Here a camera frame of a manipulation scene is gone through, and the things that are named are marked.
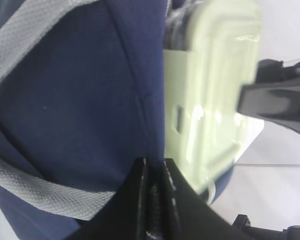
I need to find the glass container green lid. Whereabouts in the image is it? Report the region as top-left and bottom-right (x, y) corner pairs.
(163, 0), (264, 204)

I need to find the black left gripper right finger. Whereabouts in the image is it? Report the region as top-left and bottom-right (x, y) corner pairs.
(159, 157), (251, 240)

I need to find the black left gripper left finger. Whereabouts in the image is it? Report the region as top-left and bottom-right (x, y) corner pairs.
(77, 158), (148, 240)

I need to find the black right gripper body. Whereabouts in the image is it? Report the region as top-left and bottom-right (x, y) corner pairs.
(255, 59), (300, 84)

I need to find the navy blue lunch bag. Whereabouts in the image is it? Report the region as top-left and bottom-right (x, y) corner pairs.
(0, 0), (237, 240)

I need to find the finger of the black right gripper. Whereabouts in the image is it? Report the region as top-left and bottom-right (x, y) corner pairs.
(237, 76), (300, 134)

